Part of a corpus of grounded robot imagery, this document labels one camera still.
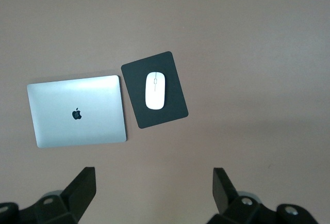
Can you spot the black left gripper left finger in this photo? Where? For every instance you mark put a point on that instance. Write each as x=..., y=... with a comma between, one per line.
x=72, y=198

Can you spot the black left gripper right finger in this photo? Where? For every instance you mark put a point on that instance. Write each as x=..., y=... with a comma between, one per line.
x=232, y=203

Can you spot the silver laptop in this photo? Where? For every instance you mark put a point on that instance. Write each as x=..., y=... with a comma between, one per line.
x=77, y=110

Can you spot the white computer mouse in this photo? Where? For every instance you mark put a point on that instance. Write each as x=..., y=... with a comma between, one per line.
x=155, y=91

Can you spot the black mouse pad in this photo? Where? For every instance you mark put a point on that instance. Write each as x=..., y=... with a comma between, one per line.
x=178, y=97

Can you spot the brown table cloth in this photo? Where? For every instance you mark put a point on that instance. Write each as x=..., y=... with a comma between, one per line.
x=232, y=40

